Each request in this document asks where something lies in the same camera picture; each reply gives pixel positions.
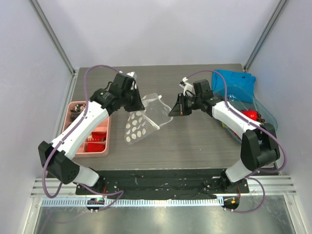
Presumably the clear zip top bag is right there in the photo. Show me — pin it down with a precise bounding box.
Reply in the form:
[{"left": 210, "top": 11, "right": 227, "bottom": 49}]
[{"left": 124, "top": 93, "right": 173, "bottom": 145}]

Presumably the red apple toy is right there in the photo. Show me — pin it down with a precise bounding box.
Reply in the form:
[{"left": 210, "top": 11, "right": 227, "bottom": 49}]
[{"left": 241, "top": 110, "right": 257, "bottom": 121}]

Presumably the dark purple grape bunch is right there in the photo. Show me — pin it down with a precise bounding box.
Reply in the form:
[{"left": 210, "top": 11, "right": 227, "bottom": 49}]
[{"left": 256, "top": 113, "right": 265, "bottom": 124}]

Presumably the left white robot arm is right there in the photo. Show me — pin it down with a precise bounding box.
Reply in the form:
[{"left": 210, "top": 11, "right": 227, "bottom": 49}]
[{"left": 38, "top": 72, "right": 144, "bottom": 195}]

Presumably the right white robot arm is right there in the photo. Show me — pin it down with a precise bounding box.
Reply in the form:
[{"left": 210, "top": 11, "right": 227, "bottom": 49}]
[{"left": 168, "top": 78, "right": 280, "bottom": 193}]

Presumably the blue transparent plastic container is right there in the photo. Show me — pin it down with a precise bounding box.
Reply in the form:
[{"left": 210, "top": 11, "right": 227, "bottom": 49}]
[{"left": 227, "top": 84, "right": 278, "bottom": 131}]

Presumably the blue folded cloth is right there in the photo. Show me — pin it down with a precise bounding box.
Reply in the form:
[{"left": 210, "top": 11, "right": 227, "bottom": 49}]
[{"left": 212, "top": 70, "right": 256, "bottom": 103}]

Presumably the red toy teeth piece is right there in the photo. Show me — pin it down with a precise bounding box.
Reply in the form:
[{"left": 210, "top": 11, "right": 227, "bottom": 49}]
[{"left": 86, "top": 132, "right": 107, "bottom": 142}]

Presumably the pink compartment tray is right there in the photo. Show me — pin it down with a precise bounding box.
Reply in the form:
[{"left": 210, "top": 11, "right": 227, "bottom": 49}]
[{"left": 60, "top": 101, "right": 111, "bottom": 158}]

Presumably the red toy in tray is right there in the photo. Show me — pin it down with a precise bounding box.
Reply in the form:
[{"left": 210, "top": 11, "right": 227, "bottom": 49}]
[{"left": 85, "top": 142, "right": 106, "bottom": 153}]

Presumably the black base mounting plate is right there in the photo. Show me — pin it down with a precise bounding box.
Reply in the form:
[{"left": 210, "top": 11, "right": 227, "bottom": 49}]
[{"left": 75, "top": 168, "right": 250, "bottom": 199}]

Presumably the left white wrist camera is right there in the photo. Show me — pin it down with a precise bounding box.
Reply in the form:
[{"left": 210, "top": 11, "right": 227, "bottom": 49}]
[{"left": 118, "top": 71, "right": 137, "bottom": 90}]

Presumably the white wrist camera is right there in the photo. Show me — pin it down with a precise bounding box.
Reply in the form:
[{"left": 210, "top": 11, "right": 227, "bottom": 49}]
[
  {"left": 118, "top": 71, "right": 137, "bottom": 90},
  {"left": 179, "top": 77, "right": 193, "bottom": 95}
]

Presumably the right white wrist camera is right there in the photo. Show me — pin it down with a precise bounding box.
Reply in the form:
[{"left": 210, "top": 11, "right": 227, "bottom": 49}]
[{"left": 179, "top": 77, "right": 193, "bottom": 95}]

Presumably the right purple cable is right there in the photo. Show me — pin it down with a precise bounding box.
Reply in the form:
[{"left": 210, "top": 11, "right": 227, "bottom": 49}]
[{"left": 185, "top": 70, "right": 288, "bottom": 213}]

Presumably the purple cable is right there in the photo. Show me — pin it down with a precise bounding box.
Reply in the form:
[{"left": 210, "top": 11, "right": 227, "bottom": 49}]
[
  {"left": 41, "top": 64, "right": 125, "bottom": 213},
  {"left": 185, "top": 70, "right": 288, "bottom": 213}
]

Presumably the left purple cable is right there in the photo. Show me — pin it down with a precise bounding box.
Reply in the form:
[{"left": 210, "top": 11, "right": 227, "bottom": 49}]
[{"left": 41, "top": 64, "right": 125, "bottom": 213}]

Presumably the right aluminium frame post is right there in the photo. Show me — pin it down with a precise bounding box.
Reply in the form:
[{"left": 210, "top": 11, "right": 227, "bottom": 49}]
[{"left": 243, "top": 0, "right": 289, "bottom": 72}]

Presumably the aluminium frame post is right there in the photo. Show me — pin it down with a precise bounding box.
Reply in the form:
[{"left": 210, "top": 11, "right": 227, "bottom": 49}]
[
  {"left": 243, "top": 0, "right": 289, "bottom": 72},
  {"left": 28, "top": 0, "right": 75, "bottom": 75}
]

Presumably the left aluminium frame post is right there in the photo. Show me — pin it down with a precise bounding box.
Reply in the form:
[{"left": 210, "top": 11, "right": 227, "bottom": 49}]
[{"left": 28, "top": 0, "right": 75, "bottom": 75}]

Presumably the white slotted cable duct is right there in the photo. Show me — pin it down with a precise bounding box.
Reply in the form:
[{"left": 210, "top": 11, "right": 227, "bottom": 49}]
[{"left": 41, "top": 196, "right": 224, "bottom": 207}]

